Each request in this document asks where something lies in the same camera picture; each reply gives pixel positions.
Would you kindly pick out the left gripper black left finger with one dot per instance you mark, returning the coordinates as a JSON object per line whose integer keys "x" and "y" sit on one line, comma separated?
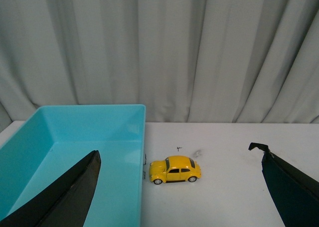
{"x": 65, "y": 202}

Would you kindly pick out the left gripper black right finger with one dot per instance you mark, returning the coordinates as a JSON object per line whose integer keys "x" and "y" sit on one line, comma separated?
{"x": 294, "y": 193}

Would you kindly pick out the yellow beetle toy car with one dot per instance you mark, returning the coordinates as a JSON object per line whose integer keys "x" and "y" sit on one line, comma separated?
{"x": 174, "y": 169}

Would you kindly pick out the light blue plastic bin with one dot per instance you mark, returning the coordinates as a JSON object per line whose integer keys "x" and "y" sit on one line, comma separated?
{"x": 55, "y": 138}

